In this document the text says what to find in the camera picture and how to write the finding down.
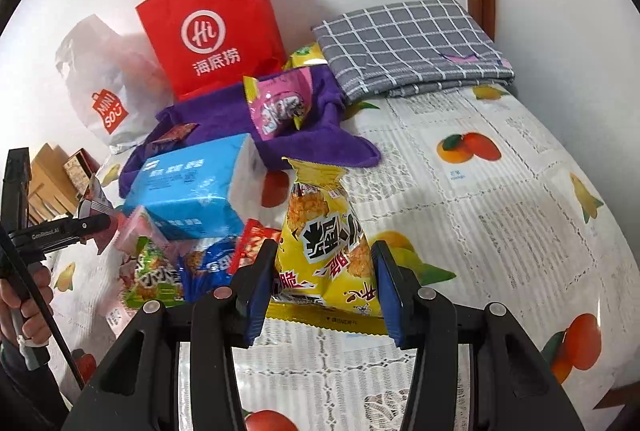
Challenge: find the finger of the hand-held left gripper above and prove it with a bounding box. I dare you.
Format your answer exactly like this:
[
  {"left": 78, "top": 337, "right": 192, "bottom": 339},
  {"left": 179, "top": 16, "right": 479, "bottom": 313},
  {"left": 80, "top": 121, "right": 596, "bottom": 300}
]
[{"left": 77, "top": 214, "right": 112, "bottom": 244}]

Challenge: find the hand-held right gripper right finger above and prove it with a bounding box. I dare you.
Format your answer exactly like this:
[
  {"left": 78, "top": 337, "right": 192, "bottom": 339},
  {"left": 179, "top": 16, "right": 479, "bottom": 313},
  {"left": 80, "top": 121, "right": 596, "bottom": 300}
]
[{"left": 370, "top": 240, "right": 583, "bottom": 431}]

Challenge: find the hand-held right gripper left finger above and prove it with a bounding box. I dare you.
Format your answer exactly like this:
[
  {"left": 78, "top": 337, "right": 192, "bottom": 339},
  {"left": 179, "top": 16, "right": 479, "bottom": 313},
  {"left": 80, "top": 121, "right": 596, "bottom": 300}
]
[{"left": 62, "top": 238, "right": 281, "bottom": 431}]

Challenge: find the silver red snack packet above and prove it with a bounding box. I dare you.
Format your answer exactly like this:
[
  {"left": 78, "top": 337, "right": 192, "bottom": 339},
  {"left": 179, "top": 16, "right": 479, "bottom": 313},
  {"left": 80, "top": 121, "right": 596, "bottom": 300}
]
[{"left": 75, "top": 176, "right": 119, "bottom": 257}]

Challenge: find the green rice cracker snack packet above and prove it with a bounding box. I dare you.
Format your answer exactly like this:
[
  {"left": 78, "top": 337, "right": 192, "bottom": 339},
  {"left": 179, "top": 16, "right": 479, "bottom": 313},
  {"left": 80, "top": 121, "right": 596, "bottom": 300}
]
[{"left": 122, "top": 236, "right": 188, "bottom": 309}]

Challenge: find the yellow rice cracker snack packet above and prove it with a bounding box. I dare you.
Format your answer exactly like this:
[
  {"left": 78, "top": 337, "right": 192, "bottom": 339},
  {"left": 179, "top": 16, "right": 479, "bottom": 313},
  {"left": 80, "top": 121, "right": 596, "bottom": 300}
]
[{"left": 265, "top": 156, "right": 401, "bottom": 334}]

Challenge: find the person's left forearm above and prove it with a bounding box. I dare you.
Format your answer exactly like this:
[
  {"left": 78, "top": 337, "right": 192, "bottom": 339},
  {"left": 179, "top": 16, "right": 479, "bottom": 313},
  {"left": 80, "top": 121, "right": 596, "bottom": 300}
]
[{"left": 0, "top": 341, "right": 71, "bottom": 431}]

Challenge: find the person's left hand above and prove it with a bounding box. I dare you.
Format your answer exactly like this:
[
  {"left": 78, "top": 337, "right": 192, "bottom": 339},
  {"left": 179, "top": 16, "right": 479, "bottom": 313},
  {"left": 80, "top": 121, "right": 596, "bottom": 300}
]
[{"left": 0, "top": 261, "right": 54, "bottom": 348}]

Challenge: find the pale pink snack packet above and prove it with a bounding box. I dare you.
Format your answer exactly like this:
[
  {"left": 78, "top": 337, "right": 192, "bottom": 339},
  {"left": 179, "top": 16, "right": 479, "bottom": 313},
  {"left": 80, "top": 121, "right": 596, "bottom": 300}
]
[{"left": 97, "top": 206, "right": 171, "bottom": 327}]

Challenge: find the blue snack packet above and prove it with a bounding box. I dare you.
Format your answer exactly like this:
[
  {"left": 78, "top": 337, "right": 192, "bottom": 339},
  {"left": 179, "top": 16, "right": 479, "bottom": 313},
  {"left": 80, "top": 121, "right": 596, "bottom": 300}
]
[{"left": 180, "top": 238, "right": 241, "bottom": 304}]

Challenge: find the small patterned box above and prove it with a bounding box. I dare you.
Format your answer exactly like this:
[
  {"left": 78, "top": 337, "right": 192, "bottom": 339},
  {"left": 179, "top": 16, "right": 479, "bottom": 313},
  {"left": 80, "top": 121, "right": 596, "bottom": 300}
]
[{"left": 62, "top": 148, "right": 101, "bottom": 192}]

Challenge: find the blue tissue pack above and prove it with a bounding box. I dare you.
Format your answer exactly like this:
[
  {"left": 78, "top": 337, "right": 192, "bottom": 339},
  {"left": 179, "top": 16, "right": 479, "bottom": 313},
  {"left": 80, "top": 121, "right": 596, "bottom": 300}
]
[{"left": 122, "top": 132, "right": 266, "bottom": 242}]

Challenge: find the dark red snack packet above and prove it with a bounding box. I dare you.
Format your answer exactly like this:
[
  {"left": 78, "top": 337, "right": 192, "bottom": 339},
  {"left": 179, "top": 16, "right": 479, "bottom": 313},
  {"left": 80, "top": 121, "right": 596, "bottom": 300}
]
[{"left": 149, "top": 122, "right": 200, "bottom": 157}]

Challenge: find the white plastic bag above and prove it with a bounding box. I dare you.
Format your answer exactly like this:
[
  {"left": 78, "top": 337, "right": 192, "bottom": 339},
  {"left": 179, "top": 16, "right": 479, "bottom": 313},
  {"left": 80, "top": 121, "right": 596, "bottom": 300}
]
[{"left": 54, "top": 14, "right": 176, "bottom": 155}]

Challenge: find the fruit-print tablecloth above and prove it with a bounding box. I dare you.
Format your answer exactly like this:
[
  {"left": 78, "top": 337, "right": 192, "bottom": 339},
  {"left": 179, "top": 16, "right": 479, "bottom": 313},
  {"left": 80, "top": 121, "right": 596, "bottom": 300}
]
[{"left": 30, "top": 84, "right": 636, "bottom": 431}]

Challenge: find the purple cloth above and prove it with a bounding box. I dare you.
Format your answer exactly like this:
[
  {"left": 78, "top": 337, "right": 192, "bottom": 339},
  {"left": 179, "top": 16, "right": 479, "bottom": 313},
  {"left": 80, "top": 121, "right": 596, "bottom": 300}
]
[{"left": 118, "top": 65, "right": 383, "bottom": 199}]

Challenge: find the bright pink snack packet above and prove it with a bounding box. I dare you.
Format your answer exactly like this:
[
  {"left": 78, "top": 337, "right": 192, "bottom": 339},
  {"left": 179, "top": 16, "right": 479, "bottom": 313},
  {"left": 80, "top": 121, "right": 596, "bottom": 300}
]
[{"left": 243, "top": 66, "right": 315, "bottom": 141}]

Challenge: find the small yellow snack packet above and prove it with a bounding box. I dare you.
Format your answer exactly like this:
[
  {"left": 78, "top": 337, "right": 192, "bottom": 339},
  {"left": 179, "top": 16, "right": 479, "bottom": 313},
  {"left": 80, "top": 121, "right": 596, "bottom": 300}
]
[{"left": 285, "top": 42, "right": 328, "bottom": 72}]

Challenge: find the grey checked folded cloth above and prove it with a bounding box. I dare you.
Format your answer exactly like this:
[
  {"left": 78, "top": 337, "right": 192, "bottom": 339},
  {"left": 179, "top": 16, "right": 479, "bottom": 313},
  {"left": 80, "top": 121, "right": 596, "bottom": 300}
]
[{"left": 311, "top": 0, "right": 516, "bottom": 104}]

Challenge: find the red paper bag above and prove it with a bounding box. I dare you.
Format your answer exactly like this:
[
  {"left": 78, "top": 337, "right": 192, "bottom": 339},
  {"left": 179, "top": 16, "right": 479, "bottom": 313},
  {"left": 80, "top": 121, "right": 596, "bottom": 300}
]
[{"left": 135, "top": 0, "right": 288, "bottom": 101}]

